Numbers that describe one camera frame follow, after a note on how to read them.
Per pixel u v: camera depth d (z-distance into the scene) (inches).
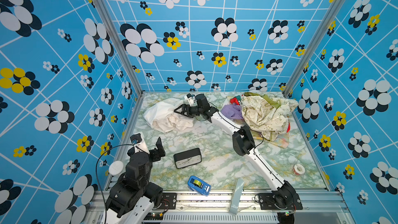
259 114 35.8
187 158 31.4
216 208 28.5
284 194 25.3
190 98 37.9
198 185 29.1
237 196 29.4
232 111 40.6
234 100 41.2
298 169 32.0
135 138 21.6
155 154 23.5
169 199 28.9
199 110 35.9
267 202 28.5
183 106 35.8
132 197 17.9
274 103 37.5
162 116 36.5
